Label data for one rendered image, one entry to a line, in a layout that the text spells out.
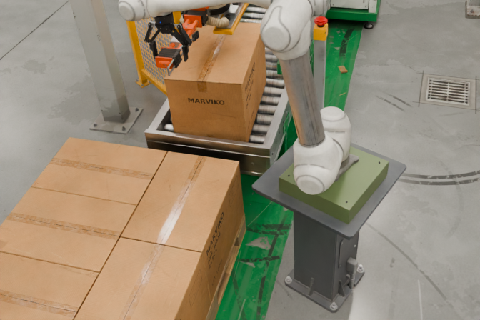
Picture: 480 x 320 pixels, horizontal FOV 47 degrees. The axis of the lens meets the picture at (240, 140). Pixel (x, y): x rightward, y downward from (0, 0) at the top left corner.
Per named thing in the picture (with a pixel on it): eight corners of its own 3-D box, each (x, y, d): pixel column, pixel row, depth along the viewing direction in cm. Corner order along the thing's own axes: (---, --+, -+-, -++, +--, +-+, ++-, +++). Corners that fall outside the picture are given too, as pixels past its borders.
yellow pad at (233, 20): (231, 1, 291) (231, -7, 288) (249, 2, 289) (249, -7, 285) (212, 33, 267) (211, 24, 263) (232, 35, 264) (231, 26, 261)
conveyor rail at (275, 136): (330, -15, 462) (331, -37, 450) (336, -15, 461) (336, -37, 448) (263, 172, 296) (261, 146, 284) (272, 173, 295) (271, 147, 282)
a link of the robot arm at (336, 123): (353, 143, 236) (356, 102, 222) (343, 171, 223) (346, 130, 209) (317, 137, 241) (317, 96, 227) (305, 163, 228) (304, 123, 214)
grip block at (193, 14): (189, 18, 260) (187, 6, 256) (208, 18, 257) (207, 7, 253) (183, 26, 254) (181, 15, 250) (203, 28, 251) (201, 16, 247)
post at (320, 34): (312, 158, 361) (315, 22, 296) (322, 160, 359) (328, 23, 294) (310, 166, 356) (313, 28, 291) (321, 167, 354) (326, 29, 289)
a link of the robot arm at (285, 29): (347, 167, 221) (333, 205, 205) (308, 164, 228) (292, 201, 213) (313, -14, 177) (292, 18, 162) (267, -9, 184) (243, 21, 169)
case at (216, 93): (203, 77, 343) (195, 20, 317) (266, 81, 335) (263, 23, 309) (175, 139, 299) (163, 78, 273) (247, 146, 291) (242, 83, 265)
